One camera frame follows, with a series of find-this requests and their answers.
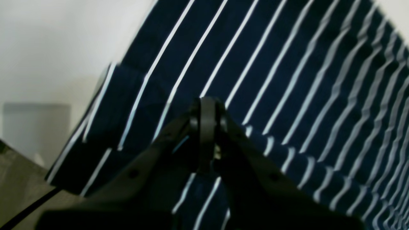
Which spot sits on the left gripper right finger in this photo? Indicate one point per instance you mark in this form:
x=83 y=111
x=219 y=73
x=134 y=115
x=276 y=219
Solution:
x=260 y=196

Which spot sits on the navy white striped T-shirt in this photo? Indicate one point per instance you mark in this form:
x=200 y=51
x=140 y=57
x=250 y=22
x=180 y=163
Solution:
x=319 y=86

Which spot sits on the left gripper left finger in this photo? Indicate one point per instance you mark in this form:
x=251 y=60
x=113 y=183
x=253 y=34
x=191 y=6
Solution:
x=142 y=196

